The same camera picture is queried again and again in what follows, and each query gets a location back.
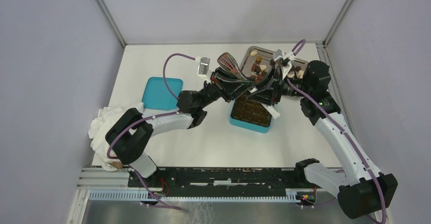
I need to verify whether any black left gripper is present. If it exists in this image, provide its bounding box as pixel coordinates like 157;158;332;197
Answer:
198;67;255;110

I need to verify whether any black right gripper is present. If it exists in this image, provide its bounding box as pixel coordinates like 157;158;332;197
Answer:
246;66;311;106

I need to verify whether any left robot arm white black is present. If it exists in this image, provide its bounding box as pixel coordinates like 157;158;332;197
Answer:
105;68;254;187

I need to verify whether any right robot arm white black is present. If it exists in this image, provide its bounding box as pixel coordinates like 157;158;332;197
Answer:
249;60;398;223

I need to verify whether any teal chocolate box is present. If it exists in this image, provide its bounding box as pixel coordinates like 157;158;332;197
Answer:
229;94;272;134

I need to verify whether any steel tray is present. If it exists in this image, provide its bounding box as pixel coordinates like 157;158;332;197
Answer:
239;46;309;83

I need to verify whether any teal box lid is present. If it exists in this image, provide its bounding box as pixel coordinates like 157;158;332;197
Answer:
141;77;183;111

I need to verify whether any white cloth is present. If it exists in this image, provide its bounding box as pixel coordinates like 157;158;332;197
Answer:
88;102;144;172

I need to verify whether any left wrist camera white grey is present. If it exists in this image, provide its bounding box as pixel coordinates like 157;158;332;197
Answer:
195;56;212;83

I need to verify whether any wrist camera white grey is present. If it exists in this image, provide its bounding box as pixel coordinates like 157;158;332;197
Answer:
273;49;296;79
195;56;212;83

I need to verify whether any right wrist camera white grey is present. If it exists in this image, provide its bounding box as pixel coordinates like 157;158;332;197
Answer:
273;49;296;79

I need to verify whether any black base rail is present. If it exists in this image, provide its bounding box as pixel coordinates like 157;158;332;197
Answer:
144;167;320;197

